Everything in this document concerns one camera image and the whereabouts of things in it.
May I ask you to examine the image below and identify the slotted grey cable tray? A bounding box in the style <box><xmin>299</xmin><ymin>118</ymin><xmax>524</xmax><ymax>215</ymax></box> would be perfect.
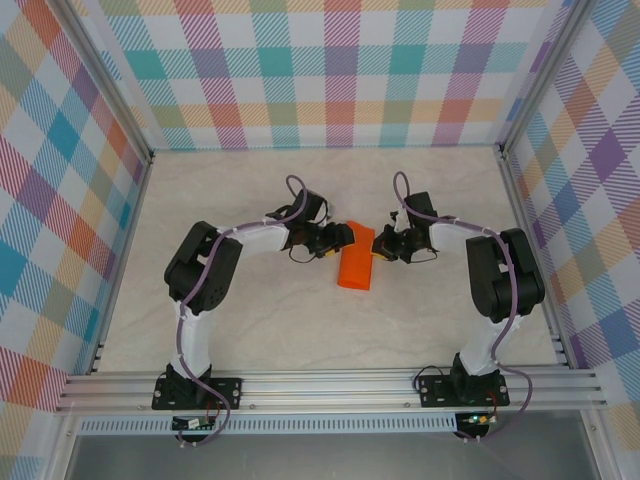
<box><xmin>77</xmin><ymin>413</ymin><xmax>459</xmax><ymax>435</ymax></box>

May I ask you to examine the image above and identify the orange cloth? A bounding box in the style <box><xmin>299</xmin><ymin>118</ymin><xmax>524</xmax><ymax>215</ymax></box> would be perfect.
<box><xmin>335</xmin><ymin>218</ymin><xmax>377</xmax><ymax>292</ymax></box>

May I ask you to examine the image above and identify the aluminium frame post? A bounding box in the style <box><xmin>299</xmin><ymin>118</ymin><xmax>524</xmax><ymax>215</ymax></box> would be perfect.
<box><xmin>49</xmin><ymin>0</ymin><xmax>155</xmax><ymax>166</ymax></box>
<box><xmin>497</xmin><ymin>0</ymin><xmax>599</xmax><ymax>156</ymax></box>

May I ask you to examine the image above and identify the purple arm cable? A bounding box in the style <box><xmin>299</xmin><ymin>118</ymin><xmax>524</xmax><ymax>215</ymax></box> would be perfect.
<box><xmin>392</xmin><ymin>170</ymin><xmax>533</xmax><ymax>445</ymax></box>
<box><xmin>174</xmin><ymin>174</ymin><xmax>315</xmax><ymax>448</ymax></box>

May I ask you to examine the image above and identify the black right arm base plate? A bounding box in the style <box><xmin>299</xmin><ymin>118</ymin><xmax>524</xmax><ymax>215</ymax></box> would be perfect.
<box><xmin>417</xmin><ymin>374</ymin><xmax>510</xmax><ymax>409</ymax></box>

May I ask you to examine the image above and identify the aluminium side rail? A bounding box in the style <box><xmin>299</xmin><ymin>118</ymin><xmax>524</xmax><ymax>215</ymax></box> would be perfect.
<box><xmin>494</xmin><ymin>144</ymin><xmax>574</xmax><ymax>371</ymax></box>
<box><xmin>89</xmin><ymin>152</ymin><xmax>156</xmax><ymax>376</ymax></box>

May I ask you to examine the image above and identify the black circuit board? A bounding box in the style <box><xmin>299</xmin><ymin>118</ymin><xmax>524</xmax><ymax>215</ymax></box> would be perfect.
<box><xmin>171</xmin><ymin>416</ymin><xmax>217</xmax><ymax>432</ymax></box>

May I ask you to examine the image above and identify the grey metal shelf panel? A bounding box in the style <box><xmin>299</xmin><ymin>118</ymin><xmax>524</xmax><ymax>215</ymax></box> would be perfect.
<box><xmin>64</xmin><ymin>432</ymin><xmax>601</xmax><ymax>480</ymax></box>

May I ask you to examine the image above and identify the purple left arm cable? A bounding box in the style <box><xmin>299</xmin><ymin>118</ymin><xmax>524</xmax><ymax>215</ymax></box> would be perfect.
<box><xmin>174</xmin><ymin>174</ymin><xmax>315</xmax><ymax>448</ymax></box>

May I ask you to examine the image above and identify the thin black right gripper cable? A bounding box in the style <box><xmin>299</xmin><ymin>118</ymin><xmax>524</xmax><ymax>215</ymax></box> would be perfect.
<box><xmin>403</xmin><ymin>243</ymin><xmax>438</xmax><ymax>265</ymax></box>

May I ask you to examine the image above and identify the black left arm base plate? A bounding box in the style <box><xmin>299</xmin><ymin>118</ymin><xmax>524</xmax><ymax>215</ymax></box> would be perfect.
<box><xmin>152</xmin><ymin>377</ymin><xmax>244</xmax><ymax>412</ymax></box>

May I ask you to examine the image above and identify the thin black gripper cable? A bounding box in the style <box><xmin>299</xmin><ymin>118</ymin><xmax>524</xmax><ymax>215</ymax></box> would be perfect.
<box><xmin>403</xmin><ymin>243</ymin><xmax>438</xmax><ymax>265</ymax></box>
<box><xmin>287</xmin><ymin>243</ymin><xmax>322</xmax><ymax>267</ymax></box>

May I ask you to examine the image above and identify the black wire loop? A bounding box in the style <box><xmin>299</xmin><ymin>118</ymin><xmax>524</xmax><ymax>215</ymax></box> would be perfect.
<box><xmin>412</xmin><ymin>366</ymin><xmax>441</xmax><ymax>399</ymax></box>

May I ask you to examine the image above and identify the aluminium mounting beam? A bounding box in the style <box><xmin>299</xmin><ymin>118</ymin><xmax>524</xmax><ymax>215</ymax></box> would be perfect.
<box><xmin>54</xmin><ymin>367</ymin><xmax>609</xmax><ymax>414</ymax></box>

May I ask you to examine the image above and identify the thin black left gripper cable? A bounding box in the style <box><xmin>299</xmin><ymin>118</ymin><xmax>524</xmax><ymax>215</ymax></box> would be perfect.
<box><xmin>287</xmin><ymin>243</ymin><xmax>322</xmax><ymax>267</ymax></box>

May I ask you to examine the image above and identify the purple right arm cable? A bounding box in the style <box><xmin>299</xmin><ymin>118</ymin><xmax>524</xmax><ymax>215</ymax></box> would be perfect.
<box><xmin>392</xmin><ymin>170</ymin><xmax>533</xmax><ymax>445</ymax></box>

